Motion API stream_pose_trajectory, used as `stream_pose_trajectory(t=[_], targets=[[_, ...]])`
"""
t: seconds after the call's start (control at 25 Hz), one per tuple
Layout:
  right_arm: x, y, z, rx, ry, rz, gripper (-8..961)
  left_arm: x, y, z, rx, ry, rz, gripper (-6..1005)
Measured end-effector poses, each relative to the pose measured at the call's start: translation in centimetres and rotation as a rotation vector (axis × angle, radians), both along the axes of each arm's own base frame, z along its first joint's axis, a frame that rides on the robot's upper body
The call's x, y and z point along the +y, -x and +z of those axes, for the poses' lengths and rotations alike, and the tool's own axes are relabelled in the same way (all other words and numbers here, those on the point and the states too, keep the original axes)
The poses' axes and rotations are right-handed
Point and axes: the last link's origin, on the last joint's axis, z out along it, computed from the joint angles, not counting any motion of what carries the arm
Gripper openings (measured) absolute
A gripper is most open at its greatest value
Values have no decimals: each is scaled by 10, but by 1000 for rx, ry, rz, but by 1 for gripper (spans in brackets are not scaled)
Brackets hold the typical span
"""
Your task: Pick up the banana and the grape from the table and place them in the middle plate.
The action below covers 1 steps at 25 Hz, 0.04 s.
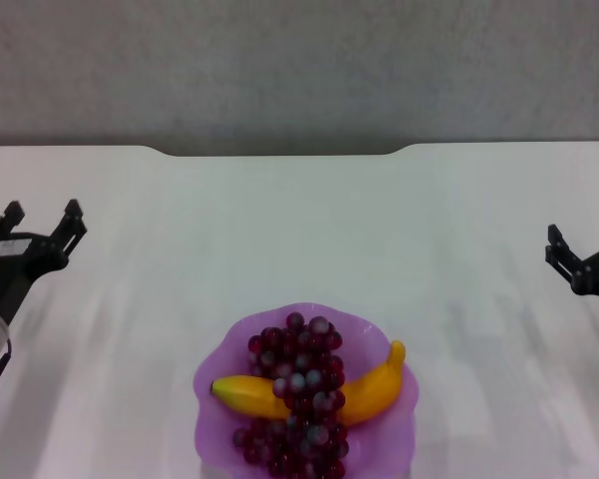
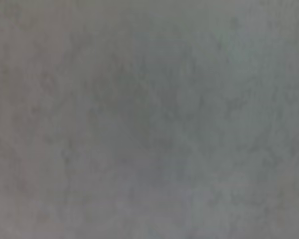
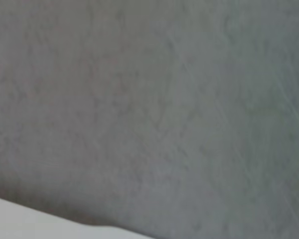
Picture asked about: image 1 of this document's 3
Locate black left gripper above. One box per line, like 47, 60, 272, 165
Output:
0, 199, 89, 329

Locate purple translucent wavy plate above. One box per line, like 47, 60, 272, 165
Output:
193, 300, 421, 479

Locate dark red grape bunch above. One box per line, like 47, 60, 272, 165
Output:
232, 311, 352, 479

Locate yellow banana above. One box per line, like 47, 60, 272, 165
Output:
210, 339, 407, 427

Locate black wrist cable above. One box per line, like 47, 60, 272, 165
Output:
0, 337, 15, 389

